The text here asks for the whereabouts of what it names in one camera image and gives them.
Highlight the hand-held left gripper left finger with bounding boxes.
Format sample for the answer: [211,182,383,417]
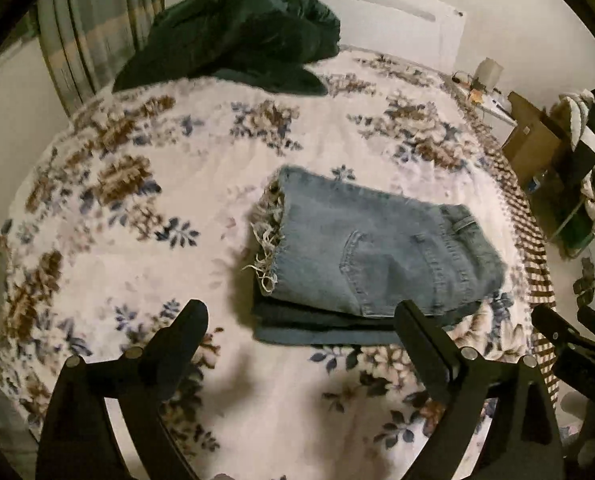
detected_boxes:
[35,299,211,480]

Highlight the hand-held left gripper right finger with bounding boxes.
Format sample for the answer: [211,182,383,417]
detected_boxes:
[393,300,566,480]

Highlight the light blue denim pants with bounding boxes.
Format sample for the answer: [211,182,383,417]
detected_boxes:
[242,165,508,320]

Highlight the dark blue folded pants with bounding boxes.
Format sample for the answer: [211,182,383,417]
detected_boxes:
[252,287,458,347]

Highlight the green bin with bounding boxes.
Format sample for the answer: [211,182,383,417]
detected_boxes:
[557,200,595,258]

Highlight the brown checkered bed sheet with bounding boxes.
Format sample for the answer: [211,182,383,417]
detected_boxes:
[447,87,562,413]

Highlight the floral printed blanket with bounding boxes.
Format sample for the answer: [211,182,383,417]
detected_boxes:
[0,49,553,480]

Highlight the cardboard box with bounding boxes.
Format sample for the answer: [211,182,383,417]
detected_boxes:
[500,91,581,187]

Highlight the white bedside table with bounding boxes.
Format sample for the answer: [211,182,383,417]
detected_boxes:
[451,70,519,127]

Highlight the dark green jacket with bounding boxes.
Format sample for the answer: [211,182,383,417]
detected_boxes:
[112,0,342,97]

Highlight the white headboard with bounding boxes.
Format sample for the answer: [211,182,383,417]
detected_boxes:
[165,0,466,72]

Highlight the striped curtain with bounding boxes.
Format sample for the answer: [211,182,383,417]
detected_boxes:
[36,0,167,117]

